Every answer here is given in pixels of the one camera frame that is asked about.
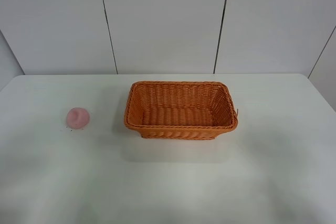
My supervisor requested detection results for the orange woven basket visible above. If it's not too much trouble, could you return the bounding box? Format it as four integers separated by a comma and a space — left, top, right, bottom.
124, 81, 238, 140

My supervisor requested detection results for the pink peach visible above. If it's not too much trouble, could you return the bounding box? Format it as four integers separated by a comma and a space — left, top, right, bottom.
66, 108, 90, 130

